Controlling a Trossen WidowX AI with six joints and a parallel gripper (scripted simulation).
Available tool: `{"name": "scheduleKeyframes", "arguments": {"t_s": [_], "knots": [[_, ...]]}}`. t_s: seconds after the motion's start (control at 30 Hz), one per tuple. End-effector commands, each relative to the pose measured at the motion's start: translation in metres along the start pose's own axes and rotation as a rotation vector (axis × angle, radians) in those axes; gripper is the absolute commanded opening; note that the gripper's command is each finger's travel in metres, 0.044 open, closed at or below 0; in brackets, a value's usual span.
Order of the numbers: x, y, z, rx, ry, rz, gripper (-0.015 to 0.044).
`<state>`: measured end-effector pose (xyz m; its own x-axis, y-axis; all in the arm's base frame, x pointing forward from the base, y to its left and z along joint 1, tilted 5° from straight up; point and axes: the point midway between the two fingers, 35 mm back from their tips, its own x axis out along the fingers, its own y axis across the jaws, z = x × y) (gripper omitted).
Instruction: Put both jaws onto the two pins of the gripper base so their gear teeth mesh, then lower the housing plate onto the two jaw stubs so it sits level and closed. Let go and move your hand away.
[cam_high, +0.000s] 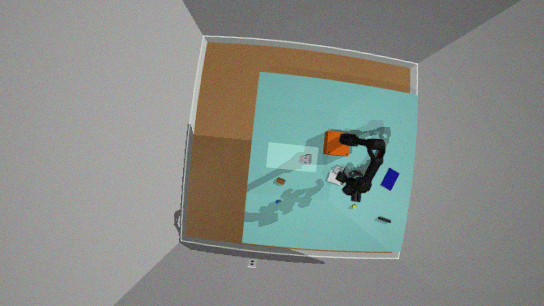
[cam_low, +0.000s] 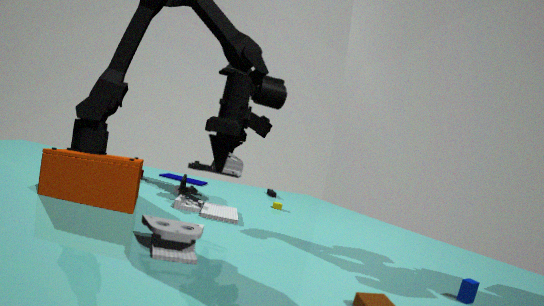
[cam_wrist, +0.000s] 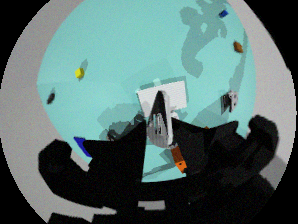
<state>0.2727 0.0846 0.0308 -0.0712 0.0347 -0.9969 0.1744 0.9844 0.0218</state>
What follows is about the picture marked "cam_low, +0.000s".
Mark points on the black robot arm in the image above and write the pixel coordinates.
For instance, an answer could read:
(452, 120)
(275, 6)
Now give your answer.
(90, 133)

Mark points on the dark blue flat bar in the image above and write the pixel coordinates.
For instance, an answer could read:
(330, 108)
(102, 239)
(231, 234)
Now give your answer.
(189, 180)

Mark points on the blue block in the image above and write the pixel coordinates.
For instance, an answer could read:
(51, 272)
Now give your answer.
(468, 291)

